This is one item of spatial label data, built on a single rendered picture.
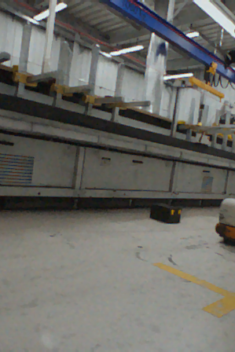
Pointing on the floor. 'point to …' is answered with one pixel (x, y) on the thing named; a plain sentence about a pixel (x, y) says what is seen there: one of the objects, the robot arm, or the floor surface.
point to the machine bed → (40, 155)
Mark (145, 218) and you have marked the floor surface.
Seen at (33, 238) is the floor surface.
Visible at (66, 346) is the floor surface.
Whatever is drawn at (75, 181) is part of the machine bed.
